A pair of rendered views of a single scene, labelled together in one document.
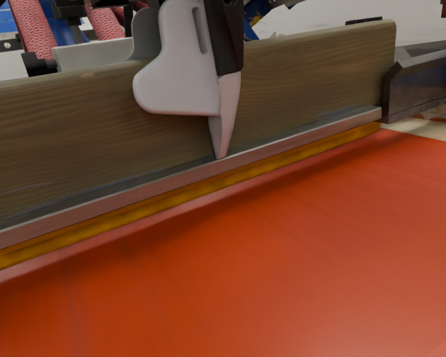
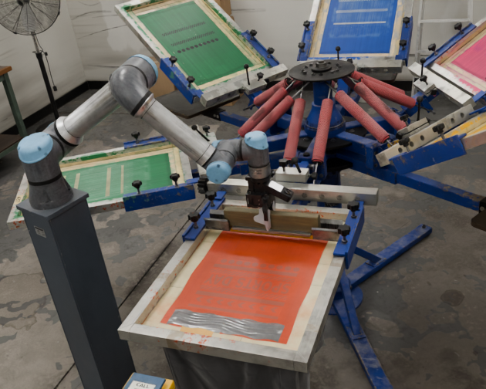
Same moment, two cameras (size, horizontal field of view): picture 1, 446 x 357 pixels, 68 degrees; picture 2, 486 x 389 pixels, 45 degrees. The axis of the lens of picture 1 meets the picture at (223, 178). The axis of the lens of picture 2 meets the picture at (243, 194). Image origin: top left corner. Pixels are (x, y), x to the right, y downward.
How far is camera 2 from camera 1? 1.98 m
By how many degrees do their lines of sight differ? 45
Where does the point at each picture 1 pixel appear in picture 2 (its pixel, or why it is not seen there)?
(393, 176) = (298, 249)
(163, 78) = (258, 218)
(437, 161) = (309, 252)
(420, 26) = not seen: outside the picture
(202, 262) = (255, 245)
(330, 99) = (298, 228)
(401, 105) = (317, 236)
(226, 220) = (266, 241)
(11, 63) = not seen: outside the picture
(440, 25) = not seen: outside the picture
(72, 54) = (279, 175)
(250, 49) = (277, 215)
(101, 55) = (288, 177)
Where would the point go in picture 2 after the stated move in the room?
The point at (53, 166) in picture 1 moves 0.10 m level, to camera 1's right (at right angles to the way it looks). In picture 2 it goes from (244, 221) to (263, 231)
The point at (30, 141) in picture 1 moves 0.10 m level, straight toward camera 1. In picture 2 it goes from (241, 218) to (233, 233)
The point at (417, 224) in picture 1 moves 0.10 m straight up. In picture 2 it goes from (281, 255) to (278, 231)
